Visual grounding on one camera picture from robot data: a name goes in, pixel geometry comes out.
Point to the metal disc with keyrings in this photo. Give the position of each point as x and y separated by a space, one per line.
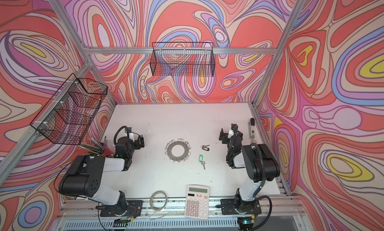
178 150

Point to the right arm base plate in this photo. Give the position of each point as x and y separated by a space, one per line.
239 207

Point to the white stapler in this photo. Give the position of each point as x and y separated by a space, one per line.
252 129

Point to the clear tape roll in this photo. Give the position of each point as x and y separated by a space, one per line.
158 201

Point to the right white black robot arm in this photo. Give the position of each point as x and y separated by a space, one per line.
258 161

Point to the black wire basket wall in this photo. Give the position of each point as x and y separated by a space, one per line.
67 116
183 59

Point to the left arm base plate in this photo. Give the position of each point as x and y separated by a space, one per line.
132 208

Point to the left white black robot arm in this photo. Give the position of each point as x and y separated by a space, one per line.
84 176

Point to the white desk calculator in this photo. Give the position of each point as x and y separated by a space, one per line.
197 202

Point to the red cup with pens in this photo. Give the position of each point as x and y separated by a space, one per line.
94 148

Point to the black wire basket back wall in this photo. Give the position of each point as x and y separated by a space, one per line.
183 59

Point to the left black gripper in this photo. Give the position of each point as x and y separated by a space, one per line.
139 141

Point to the key with green tag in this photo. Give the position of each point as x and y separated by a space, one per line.
202 161

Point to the black wire basket left wall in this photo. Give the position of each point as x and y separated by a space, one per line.
67 116

